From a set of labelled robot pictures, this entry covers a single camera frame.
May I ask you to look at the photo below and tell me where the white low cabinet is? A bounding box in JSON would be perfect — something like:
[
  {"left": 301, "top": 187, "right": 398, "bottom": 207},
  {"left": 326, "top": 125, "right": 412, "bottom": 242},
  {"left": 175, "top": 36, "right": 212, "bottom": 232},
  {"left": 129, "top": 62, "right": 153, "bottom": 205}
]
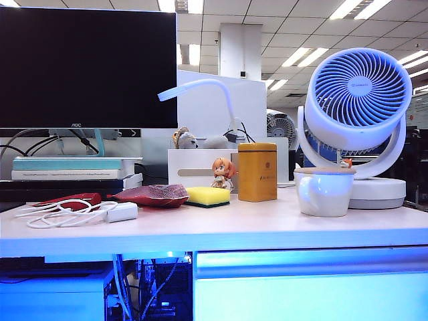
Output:
[{"left": 0, "top": 267, "right": 116, "bottom": 321}]

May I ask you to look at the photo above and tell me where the teal book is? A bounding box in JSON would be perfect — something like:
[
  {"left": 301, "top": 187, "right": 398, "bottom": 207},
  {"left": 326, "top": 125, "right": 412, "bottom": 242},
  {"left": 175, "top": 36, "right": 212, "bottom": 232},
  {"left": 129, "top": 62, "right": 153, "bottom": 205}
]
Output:
[{"left": 12, "top": 158, "right": 123, "bottom": 171}]

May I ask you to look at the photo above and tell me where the yellow tea tin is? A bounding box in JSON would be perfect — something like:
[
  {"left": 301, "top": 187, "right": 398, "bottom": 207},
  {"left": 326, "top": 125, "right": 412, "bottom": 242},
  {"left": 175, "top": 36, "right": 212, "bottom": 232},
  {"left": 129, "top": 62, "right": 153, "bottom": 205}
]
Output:
[{"left": 237, "top": 142, "right": 278, "bottom": 203}]

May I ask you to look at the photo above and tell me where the white storage box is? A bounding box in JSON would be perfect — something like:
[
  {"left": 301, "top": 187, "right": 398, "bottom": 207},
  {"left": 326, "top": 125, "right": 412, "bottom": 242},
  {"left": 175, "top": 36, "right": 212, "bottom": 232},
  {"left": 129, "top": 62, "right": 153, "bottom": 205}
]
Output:
[{"left": 267, "top": 136, "right": 290, "bottom": 185}]

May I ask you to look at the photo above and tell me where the black under-desk tray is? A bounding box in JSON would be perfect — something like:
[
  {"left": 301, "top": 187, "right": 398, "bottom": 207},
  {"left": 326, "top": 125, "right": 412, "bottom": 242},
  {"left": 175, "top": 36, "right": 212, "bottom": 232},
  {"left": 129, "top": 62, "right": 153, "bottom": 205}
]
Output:
[{"left": 0, "top": 256, "right": 46, "bottom": 272}]

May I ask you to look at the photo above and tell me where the pale hanging cable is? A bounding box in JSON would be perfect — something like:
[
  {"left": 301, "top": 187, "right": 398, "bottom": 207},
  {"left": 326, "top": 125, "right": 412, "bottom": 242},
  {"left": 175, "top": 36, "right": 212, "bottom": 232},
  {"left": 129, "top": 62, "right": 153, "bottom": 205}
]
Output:
[{"left": 112, "top": 253, "right": 134, "bottom": 321}]

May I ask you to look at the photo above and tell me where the white round desk fan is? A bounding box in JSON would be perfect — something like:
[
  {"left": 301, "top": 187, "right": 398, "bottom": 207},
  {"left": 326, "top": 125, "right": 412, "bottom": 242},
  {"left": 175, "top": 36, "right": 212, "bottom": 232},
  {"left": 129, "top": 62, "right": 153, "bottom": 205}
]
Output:
[{"left": 296, "top": 46, "right": 413, "bottom": 210}]

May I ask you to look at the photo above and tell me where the red flat case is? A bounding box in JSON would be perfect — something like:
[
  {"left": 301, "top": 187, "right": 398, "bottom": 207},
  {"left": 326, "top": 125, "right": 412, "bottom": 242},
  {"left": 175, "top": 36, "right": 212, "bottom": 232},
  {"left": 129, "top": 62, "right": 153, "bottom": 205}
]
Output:
[{"left": 31, "top": 192, "right": 103, "bottom": 212}]

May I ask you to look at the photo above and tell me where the white book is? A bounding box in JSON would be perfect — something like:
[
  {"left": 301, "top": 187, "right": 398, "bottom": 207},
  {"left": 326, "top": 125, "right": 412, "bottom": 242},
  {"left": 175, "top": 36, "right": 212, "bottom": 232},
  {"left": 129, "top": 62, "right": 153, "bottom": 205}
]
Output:
[{"left": 11, "top": 169, "right": 123, "bottom": 181}]

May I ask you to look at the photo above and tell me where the white power adapter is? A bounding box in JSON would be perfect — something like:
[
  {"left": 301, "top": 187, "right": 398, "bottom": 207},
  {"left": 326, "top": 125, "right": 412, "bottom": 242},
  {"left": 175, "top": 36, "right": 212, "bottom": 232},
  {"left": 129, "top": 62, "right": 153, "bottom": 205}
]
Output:
[{"left": 106, "top": 201, "right": 139, "bottom": 223}]

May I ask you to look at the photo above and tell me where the small white background fan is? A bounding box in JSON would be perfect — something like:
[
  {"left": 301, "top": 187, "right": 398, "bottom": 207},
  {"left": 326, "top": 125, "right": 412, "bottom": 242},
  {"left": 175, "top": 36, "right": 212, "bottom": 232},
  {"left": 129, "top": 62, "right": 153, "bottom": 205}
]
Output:
[{"left": 266, "top": 112, "right": 298, "bottom": 151}]

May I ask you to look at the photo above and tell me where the black AOC computer monitor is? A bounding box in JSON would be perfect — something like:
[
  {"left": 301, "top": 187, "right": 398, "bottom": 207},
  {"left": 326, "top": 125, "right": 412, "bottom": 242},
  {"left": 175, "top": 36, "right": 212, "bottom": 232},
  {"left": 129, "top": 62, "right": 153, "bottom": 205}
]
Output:
[{"left": 0, "top": 5, "right": 179, "bottom": 130}]

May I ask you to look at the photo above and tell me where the black plug cable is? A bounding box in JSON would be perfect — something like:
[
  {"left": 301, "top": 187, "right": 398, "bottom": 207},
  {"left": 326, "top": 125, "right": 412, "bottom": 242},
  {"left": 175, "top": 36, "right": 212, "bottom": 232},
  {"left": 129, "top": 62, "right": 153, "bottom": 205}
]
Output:
[{"left": 223, "top": 120, "right": 257, "bottom": 143}]

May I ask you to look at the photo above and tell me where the small white box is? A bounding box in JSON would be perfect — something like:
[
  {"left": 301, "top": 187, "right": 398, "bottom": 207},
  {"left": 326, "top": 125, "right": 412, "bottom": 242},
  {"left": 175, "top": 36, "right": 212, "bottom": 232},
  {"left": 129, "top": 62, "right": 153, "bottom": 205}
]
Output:
[{"left": 122, "top": 173, "right": 144, "bottom": 189}]

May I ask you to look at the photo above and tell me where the black flat box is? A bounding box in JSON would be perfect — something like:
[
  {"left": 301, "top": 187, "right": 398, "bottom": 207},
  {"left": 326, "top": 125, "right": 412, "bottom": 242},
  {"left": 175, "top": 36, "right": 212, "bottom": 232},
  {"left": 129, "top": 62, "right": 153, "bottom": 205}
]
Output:
[{"left": 0, "top": 179, "right": 125, "bottom": 203}]

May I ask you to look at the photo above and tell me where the teal monitor stand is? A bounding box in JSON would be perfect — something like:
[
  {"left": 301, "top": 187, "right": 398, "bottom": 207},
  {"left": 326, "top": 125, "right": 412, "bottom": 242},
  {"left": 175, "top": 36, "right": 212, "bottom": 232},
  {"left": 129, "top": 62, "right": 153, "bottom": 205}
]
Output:
[{"left": 48, "top": 128, "right": 123, "bottom": 158}]

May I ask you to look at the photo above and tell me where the white flexible desk lamp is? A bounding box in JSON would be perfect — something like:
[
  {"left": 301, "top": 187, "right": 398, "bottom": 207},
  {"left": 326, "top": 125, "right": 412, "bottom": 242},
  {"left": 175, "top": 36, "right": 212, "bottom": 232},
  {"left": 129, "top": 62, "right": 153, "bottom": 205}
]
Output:
[{"left": 156, "top": 78, "right": 244, "bottom": 141}]

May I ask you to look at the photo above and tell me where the black monitor cable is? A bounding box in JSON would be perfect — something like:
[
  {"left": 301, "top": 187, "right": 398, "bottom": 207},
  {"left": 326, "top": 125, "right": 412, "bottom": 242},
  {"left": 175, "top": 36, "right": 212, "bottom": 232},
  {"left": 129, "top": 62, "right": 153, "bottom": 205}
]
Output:
[{"left": 66, "top": 128, "right": 101, "bottom": 156}]

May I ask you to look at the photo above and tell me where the white tissue box organizer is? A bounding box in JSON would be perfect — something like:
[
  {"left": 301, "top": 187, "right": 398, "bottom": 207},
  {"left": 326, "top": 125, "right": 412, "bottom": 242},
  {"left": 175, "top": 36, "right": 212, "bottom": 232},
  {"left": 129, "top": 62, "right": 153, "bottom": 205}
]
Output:
[{"left": 167, "top": 148, "right": 240, "bottom": 193}]

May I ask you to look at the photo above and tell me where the wooden lid with fox figure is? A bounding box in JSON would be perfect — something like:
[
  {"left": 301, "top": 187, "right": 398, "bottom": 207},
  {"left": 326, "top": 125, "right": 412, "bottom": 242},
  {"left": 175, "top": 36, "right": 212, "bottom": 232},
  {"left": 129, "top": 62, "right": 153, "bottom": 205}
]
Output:
[{"left": 294, "top": 158, "right": 357, "bottom": 176}]

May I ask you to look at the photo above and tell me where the white partition panel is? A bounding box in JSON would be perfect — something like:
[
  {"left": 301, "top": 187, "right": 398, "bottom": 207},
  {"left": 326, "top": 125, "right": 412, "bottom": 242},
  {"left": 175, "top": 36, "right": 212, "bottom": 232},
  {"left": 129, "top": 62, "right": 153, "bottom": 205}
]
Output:
[{"left": 177, "top": 69, "right": 268, "bottom": 138}]

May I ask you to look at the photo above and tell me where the black computer tower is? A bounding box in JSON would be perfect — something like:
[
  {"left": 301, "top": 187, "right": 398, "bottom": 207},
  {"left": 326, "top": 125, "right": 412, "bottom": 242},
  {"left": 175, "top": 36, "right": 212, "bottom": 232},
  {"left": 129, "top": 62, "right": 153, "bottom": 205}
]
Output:
[{"left": 133, "top": 257, "right": 193, "bottom": 321}]

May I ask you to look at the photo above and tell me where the grey round plush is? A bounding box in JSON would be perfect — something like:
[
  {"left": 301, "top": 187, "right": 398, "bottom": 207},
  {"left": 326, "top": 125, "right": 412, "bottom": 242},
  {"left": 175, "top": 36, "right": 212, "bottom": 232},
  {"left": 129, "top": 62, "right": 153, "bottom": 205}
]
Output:
[{"left": 202, "top": 134, "right": 232, "bottom": 150}]

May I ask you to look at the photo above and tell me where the red patterned pouch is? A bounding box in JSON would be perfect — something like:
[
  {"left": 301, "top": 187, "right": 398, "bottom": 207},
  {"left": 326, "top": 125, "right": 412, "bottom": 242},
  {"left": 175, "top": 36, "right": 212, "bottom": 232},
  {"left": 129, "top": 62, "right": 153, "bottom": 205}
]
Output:
[{"left": 106, "top": 183, "right": 191, "bottom": 209}]

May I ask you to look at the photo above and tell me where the orange-haired anime figurine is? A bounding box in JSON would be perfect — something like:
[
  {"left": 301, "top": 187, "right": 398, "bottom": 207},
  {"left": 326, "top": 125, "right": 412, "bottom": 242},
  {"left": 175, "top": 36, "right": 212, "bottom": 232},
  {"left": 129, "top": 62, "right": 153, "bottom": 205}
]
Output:
[{"left": 209, "top": 156, "right": 239, "bottom": 192}]

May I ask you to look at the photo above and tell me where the white charging cable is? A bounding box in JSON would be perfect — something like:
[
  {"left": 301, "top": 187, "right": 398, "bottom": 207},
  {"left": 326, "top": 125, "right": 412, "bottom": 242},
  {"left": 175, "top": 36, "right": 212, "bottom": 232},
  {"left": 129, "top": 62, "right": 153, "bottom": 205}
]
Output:
[{"left": 15, "top": 199, "right": 116, "bottom": 230}]

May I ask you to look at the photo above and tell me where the yellow green cleaning sponge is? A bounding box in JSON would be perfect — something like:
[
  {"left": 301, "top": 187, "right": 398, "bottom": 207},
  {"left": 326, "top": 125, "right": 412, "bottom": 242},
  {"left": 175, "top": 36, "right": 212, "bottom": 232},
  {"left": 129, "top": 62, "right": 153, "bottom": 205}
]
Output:
[{"left": 183, "top": 186, "right": 231, "bottom": 208}]

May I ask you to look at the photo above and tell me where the white ceramic mug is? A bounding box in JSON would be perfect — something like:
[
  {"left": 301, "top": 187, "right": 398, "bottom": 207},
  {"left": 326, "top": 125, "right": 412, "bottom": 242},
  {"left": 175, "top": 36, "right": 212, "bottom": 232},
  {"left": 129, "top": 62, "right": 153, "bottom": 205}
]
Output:
[{"left": 294, "top": 172, "right": 354, "bottom": 217}]

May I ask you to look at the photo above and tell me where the white desk drawer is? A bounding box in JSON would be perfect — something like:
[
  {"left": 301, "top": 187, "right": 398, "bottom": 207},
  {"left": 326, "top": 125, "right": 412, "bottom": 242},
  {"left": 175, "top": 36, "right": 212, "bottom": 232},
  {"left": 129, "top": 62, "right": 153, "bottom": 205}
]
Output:
[{"left": 193, "top": 247, "right": 428, "bottom": 321}]

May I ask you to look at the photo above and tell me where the beige plush toy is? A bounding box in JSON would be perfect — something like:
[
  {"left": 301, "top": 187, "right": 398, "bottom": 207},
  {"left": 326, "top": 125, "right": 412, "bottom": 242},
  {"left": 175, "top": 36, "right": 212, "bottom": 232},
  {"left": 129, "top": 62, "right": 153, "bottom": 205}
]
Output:
[{"left": 172, "top": 126, "right": 200, "bottom": 150}]

